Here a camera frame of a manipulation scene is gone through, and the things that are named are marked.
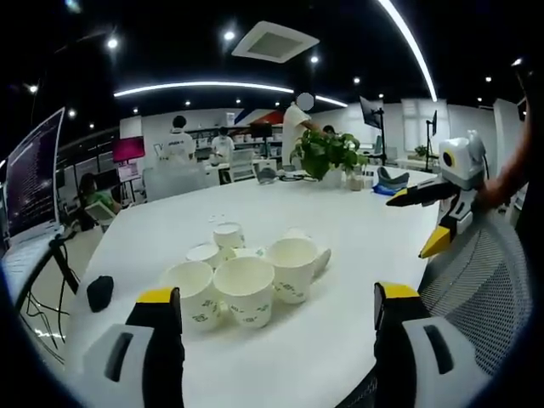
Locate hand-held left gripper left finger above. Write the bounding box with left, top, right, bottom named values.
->
left=82, top=286, right=185, bottom=408

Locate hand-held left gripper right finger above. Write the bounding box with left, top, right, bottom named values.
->
left=373, top=280, right=496, bottom=408

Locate cluster of white paper cups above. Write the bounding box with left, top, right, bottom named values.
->
left=160, top=220, right=333, bottom=333

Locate blue grey pouch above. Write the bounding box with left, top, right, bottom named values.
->
left=372, top=166, right=411, bottom=197

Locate slim black monitor on stand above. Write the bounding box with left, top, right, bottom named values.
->
left=426, top=109, right=439, bottom=165

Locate grey mesh office chair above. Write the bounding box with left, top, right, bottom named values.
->
left=417, top=207, right=534, bottom=377

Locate glass jar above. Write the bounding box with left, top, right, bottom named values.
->
left=345, top=165, right=367, bottom=193

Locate black computer mouse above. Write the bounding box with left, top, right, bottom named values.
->
left=86, top=275, right=116, bottom=314

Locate green potted plant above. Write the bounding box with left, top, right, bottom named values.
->
left=290, top=128, right=370, bottom=189

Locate black laptop stand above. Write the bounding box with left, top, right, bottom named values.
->
left=48, top=235, right=81, bottom=295

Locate white table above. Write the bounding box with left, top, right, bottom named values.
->
left=63, top=168, right=444, bottom=408

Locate curved ceiling light strip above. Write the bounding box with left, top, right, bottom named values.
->
left=377, top=0, right=439, bottom=101
left=113, top=81, right=295, bottom=99

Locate white chair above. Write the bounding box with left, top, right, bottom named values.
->
left=83, top=199, right=116, bottom=234

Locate open laptop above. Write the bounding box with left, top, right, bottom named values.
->
left=0, top=106, right=66, bottom=294

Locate ceiling air vent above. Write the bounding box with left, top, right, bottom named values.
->
left=230, top=20, right=320, bottom=65

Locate pink display screen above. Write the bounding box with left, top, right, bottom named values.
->
left=111, top=136, right=146, bottom=163

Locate tangle of black cables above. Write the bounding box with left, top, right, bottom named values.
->
left=18, top=288, right=71, bottom=354

